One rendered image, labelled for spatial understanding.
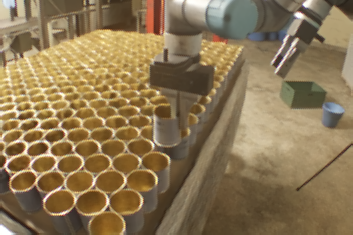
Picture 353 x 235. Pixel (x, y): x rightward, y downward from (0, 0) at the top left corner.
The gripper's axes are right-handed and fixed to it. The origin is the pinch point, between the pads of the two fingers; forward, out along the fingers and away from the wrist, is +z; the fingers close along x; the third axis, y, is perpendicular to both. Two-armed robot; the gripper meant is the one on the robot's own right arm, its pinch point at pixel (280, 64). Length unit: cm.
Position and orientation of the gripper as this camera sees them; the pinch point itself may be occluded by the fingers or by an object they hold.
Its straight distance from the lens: 71.4
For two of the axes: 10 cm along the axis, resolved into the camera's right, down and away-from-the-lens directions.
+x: 2.8, -2.9, 9.1
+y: 8.5, 5.2, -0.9
